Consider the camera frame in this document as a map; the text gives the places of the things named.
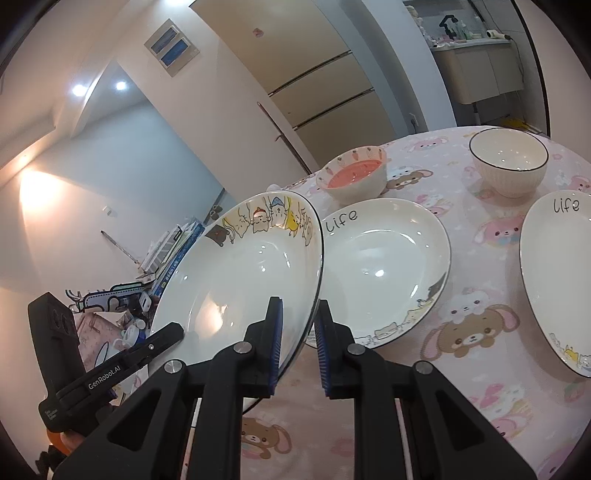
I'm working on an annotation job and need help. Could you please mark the pink strawberry-print bowl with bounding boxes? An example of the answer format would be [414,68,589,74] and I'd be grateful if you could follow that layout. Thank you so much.
[316,145,387,204]

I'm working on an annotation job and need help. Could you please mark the yellow cleaning tool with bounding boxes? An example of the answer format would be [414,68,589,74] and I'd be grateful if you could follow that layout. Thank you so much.
[505,117,539,134]

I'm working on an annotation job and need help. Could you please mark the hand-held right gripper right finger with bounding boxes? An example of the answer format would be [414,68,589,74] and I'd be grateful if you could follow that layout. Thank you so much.
[314,300,539,480]

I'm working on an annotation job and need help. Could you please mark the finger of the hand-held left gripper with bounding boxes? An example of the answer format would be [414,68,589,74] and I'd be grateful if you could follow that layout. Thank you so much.
[122,322,185,365]

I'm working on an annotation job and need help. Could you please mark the white black-rimmed bowl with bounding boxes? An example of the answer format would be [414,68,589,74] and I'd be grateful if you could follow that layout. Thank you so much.
[469,128,549,199]

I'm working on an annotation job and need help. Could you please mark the pink cartoon-print tablecloth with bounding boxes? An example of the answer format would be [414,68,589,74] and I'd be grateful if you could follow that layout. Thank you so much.
[111,126,591,480]

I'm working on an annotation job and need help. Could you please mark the stack of books and boxes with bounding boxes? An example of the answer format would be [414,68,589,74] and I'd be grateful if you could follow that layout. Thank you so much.
[139,222,206,296]

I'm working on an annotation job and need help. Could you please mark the beige refrigerator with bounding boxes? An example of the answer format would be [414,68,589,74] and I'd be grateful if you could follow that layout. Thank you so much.
[189,0,375,169]

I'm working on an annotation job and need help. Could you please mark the beige bathroom vanity cabinet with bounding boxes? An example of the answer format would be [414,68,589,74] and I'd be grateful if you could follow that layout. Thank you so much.
[431,39,525,104]

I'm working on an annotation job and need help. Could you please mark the grey electrical panel box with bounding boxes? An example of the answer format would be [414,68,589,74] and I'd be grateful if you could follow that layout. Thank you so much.
[144,18,201,78]

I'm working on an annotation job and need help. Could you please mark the pink printed cloth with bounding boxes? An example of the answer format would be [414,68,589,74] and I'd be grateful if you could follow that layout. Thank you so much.
[76,314,153,370]

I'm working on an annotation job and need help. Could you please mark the red broom and dustpan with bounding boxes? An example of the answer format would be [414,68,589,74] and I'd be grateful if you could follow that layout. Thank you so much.
[257,102,319,174]

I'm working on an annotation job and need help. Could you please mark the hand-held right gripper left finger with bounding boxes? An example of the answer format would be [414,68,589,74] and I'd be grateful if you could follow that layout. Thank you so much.
[53,296,283,480]

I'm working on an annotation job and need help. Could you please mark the metal mop handle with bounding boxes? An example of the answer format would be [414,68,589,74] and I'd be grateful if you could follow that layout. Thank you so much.
[100,230,141,271]

